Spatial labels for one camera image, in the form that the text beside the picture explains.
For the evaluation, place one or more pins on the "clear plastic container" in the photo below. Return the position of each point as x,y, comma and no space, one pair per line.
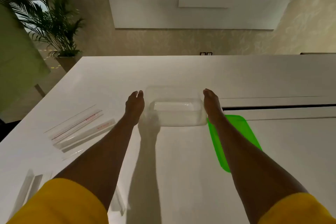
174,111

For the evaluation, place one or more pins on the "thin clear plastic strip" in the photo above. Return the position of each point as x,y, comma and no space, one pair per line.
70,118

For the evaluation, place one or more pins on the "yellow right sleeve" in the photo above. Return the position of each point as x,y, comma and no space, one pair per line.
296,210

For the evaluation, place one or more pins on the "green plastic lid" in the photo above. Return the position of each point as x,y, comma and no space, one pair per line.
236,129

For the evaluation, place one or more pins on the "person's right fingers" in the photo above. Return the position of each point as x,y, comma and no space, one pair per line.
208,93

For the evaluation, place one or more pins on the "clear plastic divider piece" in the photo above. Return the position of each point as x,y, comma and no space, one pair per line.
118,202
23,192
35,185

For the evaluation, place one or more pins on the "person's left fingers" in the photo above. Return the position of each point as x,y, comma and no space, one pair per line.
138,94

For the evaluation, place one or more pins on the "short clear plastic strip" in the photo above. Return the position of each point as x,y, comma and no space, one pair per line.
73,154

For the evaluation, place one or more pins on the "wide clear strip red label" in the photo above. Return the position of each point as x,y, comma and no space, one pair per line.
86,133

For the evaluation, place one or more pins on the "person's right forearm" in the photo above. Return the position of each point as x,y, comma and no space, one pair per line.
249,168

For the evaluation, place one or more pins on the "dark wall socket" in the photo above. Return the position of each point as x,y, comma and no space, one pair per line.
206,53

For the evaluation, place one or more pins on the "beige plant pot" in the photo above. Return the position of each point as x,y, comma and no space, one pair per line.
67,62

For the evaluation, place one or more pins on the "person's left hand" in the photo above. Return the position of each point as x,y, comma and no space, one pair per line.
134,109

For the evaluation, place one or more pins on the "person's left forearm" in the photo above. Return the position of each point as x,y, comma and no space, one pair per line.
105,158

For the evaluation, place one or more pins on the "green chair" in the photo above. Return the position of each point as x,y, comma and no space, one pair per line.
18,61

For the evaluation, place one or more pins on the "clear strip with red line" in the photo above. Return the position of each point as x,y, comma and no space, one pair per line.
77,125

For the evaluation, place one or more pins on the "person's right hand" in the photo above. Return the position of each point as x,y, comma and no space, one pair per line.
212,108

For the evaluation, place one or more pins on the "green palm plant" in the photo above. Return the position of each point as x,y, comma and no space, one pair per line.
49,19

